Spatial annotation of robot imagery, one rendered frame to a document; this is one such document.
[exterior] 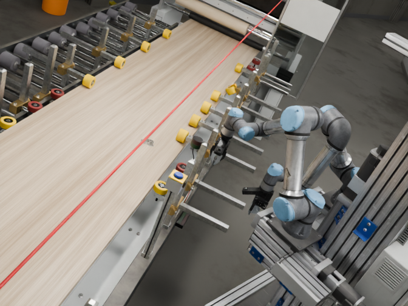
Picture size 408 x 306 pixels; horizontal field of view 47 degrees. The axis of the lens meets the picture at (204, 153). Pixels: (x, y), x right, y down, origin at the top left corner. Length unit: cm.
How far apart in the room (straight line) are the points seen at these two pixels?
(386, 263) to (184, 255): 163
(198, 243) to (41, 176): 163
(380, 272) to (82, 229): 138
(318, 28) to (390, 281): 300
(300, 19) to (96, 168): 293
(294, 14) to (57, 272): 357
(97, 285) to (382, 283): 133
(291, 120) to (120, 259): 110
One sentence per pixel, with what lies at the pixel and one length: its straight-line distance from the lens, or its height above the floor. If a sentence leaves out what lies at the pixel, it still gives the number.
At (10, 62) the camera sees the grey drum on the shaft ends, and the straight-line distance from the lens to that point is 347.
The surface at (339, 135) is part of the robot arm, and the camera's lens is 244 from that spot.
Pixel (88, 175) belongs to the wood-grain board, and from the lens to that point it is 247.
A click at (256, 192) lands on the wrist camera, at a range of 267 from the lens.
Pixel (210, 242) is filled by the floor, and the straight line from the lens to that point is 374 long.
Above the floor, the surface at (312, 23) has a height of 139.
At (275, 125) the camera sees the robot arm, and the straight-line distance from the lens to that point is 246.
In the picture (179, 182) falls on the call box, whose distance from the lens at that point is 208.
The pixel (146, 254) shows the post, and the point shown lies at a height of 73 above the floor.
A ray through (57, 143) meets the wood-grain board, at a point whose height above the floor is 90.
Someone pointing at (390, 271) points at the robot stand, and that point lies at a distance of 240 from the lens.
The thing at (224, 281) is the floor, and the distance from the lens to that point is 352.
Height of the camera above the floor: 243
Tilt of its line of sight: 31 degrees down
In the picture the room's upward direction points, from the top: 23 degrees clockwise
